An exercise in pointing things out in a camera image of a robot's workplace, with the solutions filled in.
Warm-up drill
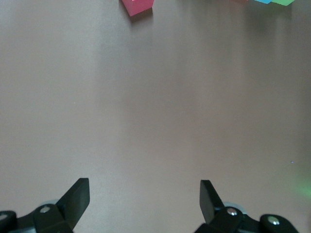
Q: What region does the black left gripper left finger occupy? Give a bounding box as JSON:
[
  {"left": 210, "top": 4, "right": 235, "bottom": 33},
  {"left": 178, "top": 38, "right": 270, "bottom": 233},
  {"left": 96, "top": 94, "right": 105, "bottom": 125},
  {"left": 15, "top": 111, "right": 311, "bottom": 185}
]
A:
[{"left": 0, "top": 178, "right": 90, "bottom": 233}]

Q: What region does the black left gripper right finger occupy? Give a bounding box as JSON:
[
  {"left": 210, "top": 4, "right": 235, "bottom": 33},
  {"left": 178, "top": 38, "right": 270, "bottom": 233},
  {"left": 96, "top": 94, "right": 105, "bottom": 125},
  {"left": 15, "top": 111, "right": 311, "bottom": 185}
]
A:
[{"left": 194, "top": 179, "right": 301, "bottom": 233}]

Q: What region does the green foam cube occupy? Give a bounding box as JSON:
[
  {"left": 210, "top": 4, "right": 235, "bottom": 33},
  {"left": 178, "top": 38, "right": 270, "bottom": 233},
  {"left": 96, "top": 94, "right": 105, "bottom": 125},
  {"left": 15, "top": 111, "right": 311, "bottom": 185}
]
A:
[{"left": 271, "top": 0, "right": 296, "bottom": 7}]

